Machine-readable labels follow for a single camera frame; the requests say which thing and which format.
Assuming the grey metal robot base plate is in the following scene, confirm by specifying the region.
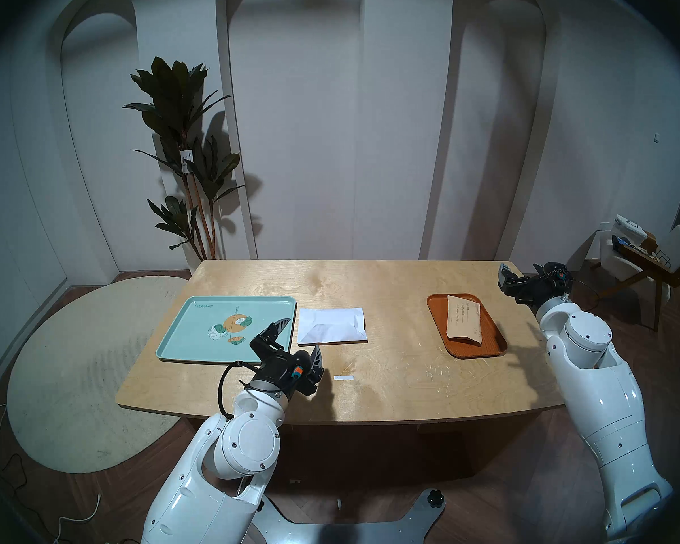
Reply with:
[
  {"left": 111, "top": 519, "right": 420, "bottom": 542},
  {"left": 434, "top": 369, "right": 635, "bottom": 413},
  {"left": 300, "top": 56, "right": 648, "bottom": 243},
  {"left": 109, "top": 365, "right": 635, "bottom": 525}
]
[{"left": 249, "top": 488, "right": 447, "bottom": 544}]

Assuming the white paper envelope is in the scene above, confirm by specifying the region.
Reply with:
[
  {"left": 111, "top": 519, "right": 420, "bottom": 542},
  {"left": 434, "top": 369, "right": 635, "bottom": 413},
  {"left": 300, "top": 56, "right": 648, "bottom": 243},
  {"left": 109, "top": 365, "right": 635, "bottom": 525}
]
[{"left": 297, "top": 307, "right": 369, "bottom": 346}]

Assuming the teal tray with leaf print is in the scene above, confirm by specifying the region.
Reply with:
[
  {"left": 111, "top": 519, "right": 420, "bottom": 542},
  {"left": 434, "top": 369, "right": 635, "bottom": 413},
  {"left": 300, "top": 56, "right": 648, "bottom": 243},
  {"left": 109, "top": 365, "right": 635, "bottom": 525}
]
[{"left": 156, "top": 296, "right": 298, "bottom": 365}]

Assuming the white floor cable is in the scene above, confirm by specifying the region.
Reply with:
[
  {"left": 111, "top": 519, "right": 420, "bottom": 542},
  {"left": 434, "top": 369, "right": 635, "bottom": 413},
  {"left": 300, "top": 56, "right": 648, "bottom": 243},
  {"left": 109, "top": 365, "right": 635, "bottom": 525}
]
[{"left": 53, "top": 493, "right": 102, "bottom": 544}]

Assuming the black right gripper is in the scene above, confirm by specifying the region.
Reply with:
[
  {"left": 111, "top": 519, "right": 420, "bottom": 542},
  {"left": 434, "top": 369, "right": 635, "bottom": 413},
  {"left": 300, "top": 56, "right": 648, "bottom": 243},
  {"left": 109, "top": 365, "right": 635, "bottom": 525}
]
[{"left": 498, "top": 261, "right": 575, "bottom": 307}]

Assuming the brown handwritten envelope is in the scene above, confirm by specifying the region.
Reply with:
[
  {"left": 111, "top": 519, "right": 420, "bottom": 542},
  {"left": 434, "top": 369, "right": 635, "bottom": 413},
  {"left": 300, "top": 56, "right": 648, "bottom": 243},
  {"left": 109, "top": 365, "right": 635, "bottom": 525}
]
[{"left": 445, "top": 295, "right": 484, "bottom": 346}]

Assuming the tall dark green plant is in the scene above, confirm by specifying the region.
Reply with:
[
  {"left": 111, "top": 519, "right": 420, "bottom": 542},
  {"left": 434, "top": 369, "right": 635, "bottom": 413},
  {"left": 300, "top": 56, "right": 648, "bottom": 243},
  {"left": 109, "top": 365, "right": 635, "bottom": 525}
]
[{"left": 122, "top": 56, "right": 248, "bottom": 261}]

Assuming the white storage box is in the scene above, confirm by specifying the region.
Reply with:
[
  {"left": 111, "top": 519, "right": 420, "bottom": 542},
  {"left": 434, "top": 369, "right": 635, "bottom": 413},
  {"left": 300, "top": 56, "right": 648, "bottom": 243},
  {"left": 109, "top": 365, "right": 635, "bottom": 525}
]
[{"left": 612, "top": 214, "right": 648, "bottom": 247}]

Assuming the white wooden-frame armchair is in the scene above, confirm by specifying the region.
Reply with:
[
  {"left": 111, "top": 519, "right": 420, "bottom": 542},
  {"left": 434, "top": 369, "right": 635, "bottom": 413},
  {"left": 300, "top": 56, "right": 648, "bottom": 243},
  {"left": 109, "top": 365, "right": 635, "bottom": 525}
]
[{"left": 592, "top": 224, "right": 680, "bottom": 332}]

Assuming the beige oval rug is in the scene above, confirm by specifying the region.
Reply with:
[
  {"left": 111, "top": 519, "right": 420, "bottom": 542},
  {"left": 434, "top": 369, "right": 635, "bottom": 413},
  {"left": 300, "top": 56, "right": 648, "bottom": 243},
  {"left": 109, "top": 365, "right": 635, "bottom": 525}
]
[{"left": 7, "top": 275, "right": 189, "bottom": 474}]

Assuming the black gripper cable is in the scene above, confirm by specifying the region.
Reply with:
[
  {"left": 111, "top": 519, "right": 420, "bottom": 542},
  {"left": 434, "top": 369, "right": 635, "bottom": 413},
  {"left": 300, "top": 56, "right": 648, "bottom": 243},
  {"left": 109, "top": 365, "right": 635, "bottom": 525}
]
[
  {"left": 567, "top": 275, "right": 600, "bottom": 312},
  {"left": 218, "top": 360, "right": 261, "bottom": 420}
]

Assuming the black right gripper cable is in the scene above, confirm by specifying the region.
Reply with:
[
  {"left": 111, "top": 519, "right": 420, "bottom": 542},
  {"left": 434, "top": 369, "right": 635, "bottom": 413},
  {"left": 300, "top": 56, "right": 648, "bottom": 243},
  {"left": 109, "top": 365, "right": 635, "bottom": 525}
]
[{"left": 567, "top": 275, "right": 600, "bottom": 312}]

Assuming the orange wooden tray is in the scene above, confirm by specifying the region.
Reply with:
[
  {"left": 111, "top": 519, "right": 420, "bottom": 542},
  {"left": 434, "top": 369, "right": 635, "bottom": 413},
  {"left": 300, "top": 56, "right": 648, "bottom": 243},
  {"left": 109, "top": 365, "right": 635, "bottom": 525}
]
[{"left": 427, "top": 293, "right": 509, "bottom": 359}]

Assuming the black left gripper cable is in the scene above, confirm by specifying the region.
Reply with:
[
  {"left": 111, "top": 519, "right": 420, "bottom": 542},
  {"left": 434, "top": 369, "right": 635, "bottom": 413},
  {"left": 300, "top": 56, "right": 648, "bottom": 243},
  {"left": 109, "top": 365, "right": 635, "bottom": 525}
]
[{"left": 218, "top": 360, "right": 261, "bottom": 420}]

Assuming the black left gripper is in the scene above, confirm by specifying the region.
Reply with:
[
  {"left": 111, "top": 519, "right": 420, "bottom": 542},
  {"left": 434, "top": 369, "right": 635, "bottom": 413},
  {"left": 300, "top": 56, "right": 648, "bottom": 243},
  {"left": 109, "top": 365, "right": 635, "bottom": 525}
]
[{"left": 249, "top": 317, "right": 325, "bottom": 400}]

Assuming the light wooden table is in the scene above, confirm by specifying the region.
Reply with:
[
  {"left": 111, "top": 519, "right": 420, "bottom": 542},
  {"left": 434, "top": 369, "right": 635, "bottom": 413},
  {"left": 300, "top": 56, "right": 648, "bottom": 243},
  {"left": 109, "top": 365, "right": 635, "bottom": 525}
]
[{"left": 115, "top": 259, "right": 607, "bottom": 426}]

